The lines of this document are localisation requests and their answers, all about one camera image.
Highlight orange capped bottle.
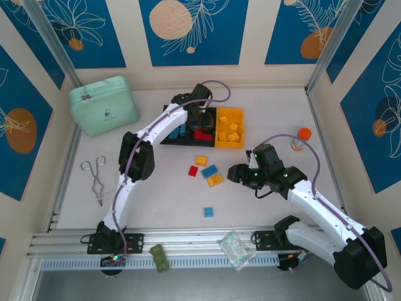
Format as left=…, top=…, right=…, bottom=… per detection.
left=291, top=127, right=313, bottom=152

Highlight aluminium side rail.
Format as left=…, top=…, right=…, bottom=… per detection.
left=46, top=86, right=85, bottom=233
left=305, top=90, right=354, bottom=218

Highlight aluminium corner post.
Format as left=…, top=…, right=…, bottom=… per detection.
left=305, top=0, right=366, bottom=92
left=21, top=0, right=83, bottom=88

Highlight purple cable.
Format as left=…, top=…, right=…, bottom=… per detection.
left=108, top=80, right=232, bottom=267
left=250, top=134, right=393, bottom=292

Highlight white slotted cable duct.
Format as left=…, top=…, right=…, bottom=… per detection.
left=39, top=254, right=280, bottom=271

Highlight clear plastic bag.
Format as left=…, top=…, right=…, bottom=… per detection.
left=217, top=230, right=256, bottom=273

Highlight black plastic bin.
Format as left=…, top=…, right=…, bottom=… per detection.
left=159, top=105, right=191, bottom=147
left=189, top=106, right=217, bottom=148

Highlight metal tongs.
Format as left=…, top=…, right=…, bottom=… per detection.
left=80, top=156, right=107, bottom=207

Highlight black base electronics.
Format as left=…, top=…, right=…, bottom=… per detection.
left=99, top=253, right=128, bottom=277
left=277, top=252, right=313, bottom=273

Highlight olive green brick piece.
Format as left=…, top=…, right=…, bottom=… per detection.
left=148, top=243, right=170, bottom=274

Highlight aluminium rail with grooves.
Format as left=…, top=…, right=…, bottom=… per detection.
left=27, top=226, right=373, bottom=258

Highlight mint green case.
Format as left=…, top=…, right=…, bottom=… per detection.
left=68, top=75, right=141, bottom=138

